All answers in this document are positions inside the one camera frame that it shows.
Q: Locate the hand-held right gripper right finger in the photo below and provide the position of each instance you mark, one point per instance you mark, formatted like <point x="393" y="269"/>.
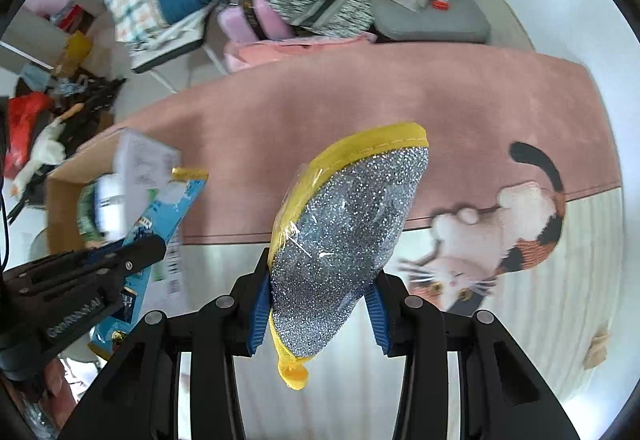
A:
<point x="377" y="320"/>

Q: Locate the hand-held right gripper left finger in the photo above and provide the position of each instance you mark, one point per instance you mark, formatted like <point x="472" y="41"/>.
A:
<point x="257" y="315"/>

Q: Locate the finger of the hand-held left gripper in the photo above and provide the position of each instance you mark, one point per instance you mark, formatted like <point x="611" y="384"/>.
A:
<point x="142" y="252"/>

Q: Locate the long blue snack packet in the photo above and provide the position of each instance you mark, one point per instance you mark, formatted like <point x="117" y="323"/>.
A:
<point x="167" y="215"/>

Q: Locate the blue white tissue pack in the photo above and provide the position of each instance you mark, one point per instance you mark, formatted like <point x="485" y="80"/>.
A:
<point x="112" y="207"/>

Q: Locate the green packet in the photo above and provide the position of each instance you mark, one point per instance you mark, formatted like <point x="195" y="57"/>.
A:
<point x="87" y="215"/>

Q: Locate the white plastic packet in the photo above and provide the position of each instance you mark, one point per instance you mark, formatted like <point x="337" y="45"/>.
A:
<point x="145" y="159"/>

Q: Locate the yellow silver glitter sponge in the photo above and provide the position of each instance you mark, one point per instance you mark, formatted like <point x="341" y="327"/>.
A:
<point x="345" y="230"/>

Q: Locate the person's left hand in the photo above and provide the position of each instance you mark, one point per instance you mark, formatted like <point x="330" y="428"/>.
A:
<point x="60" y="382"/>

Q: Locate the white plush goose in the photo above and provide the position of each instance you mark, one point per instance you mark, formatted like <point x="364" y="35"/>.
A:
<point x="47" y="149"/>

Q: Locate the black folded stroller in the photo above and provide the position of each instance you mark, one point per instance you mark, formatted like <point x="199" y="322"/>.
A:
<point x="95" y="94"/>

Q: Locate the red plastic bag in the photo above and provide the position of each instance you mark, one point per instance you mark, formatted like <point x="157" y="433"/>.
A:
<point x="25" y="124"/>

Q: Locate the light blue cloth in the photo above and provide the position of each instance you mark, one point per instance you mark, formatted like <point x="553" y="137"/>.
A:
<point x="35" y="77"/>

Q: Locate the pink striped cat mat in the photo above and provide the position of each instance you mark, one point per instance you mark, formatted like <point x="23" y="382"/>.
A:
<point x="350" y="94"/>

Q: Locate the pink folded cloth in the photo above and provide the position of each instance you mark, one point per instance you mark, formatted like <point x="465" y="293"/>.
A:
<point x="300" y="52"/>

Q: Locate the small red white box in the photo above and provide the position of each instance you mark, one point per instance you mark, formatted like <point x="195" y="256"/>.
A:
<point x="440" y="0"/>

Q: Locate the white metal-frame chair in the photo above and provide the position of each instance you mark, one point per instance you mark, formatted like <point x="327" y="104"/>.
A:
<point x="170" y="44"/>

